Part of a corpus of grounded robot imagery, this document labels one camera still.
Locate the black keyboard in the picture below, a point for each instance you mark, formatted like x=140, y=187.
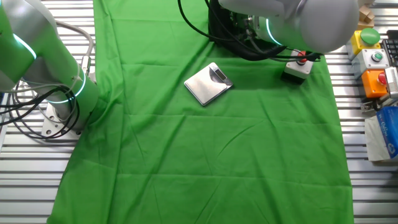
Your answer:
x=391, y=46

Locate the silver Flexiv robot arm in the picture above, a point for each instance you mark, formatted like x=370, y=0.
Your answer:
x=56, y=71

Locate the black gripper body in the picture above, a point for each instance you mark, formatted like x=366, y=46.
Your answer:
x=239, y=23

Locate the yellow box green button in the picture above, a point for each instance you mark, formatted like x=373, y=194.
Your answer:
x=370, y=36

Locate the blue white tissue pack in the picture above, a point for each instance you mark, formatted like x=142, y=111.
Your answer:
x=388, y=130

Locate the silver finned metal device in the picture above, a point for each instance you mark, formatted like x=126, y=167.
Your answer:
x=392, y=81

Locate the wooden blocks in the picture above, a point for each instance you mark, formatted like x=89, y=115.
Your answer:
x=366, y=18

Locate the green cloth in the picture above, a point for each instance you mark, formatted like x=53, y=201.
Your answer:
x=202, y=155

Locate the orange box red button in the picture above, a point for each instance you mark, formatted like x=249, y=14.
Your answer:
x=371, y=84

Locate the silver digital scale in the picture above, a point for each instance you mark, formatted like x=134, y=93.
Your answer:
x=205, y=85

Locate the grey box small green button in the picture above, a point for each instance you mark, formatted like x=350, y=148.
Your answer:
x=370, y=62

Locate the grey box red button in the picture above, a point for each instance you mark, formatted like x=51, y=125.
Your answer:
x=298, y=70

